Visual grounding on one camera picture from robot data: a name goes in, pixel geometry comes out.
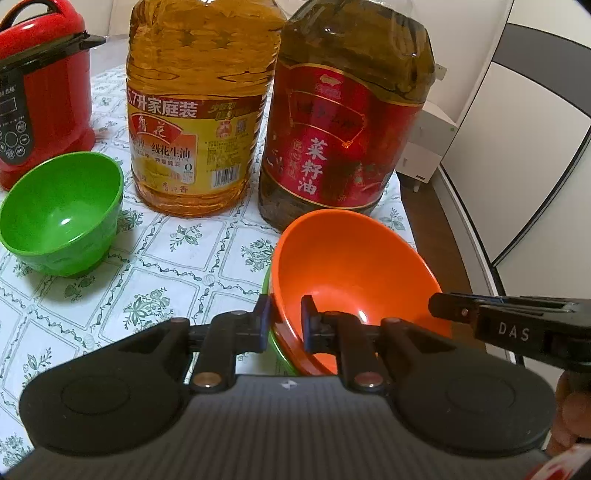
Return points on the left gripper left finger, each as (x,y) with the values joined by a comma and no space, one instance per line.
(131,392)

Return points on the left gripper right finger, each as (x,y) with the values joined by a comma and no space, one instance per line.
(454,397)

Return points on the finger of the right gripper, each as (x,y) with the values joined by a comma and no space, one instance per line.
(456,307)

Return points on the orange plastic bowl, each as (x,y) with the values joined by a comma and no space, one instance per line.
(352,263)

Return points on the green bowl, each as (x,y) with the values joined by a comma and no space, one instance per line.
(283,364)
(60,218)

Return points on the person's right hand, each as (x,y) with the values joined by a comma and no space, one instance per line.
(572,421)

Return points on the green floral tablecloth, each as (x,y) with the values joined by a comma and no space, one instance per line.
(158,267)

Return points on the white small cabinet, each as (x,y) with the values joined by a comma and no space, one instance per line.
(428,142)

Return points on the red label oil bottle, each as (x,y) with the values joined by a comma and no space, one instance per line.
(351,78)

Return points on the red electric pressure cooker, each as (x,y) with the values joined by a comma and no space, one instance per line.
(46,100)

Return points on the yellow label oil bottle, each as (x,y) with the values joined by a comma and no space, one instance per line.
(197,77)

